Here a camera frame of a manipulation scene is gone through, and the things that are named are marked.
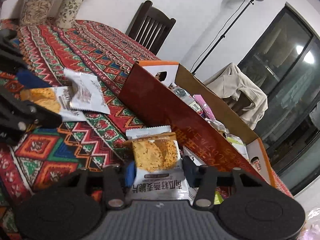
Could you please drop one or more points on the orange cardboard snack box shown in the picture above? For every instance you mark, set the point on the orange cardboard snack box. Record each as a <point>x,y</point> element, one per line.
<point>146,93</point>

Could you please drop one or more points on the black light stand tripod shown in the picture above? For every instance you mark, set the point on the black light stand tripod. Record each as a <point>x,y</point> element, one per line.
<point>222,34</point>

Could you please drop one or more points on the white snack packet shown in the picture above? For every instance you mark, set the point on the white snack packet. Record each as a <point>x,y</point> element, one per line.
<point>88,94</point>

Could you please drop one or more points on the dark wooden chair left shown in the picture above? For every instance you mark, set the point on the dark wooden chair left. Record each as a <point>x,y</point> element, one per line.
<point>150,27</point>

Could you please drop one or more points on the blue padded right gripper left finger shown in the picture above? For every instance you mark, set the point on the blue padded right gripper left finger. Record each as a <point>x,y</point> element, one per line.
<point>130,174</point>

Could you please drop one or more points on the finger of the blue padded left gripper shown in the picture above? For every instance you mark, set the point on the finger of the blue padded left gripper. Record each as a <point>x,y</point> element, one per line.
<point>30,80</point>

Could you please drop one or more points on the clear jar of snacks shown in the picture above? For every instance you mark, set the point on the clear jar of snacks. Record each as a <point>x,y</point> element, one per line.
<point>35,12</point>

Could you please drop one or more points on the colourful patterned tablecloth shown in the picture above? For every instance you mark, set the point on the colourful patterned tablecloth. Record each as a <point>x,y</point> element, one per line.
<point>103,156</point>

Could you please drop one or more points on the glass sliding door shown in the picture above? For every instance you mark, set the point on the glass sliding door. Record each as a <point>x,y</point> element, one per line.
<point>284,64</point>

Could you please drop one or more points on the oat crisp snack packet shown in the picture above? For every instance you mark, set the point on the oat crisp snack packet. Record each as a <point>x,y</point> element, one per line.
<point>158,163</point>

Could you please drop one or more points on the wooden chair with jacket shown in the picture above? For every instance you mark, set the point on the wooden chair with jacket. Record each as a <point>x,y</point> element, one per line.
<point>239,105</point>

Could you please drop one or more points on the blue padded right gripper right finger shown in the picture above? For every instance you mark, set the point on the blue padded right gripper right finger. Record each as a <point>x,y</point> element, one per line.
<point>190,171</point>

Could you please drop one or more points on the beige jacket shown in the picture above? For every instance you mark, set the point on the beige jacket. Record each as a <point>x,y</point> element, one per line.
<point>231,83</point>

